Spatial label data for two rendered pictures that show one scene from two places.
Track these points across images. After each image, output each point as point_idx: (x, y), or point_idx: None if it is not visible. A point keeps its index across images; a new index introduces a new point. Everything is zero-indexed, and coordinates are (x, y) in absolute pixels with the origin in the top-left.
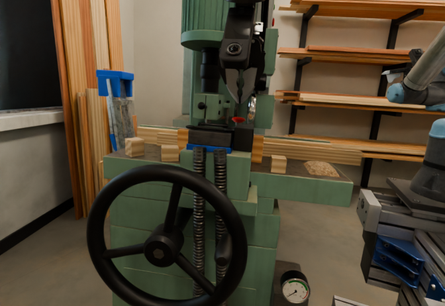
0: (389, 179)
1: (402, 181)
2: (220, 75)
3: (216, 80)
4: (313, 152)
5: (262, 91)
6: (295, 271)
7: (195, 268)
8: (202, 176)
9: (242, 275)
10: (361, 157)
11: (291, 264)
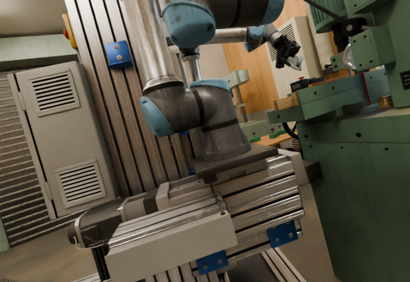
0: (271, 146)
1: (259, 150)
2: (337, 40)
3: (336, 45)
4: None
5: (351, 36)
6: (288, 148)
7: (294, 124)
8: None
9: (283, 127)
10: (274, 105)
11: (308, 164)
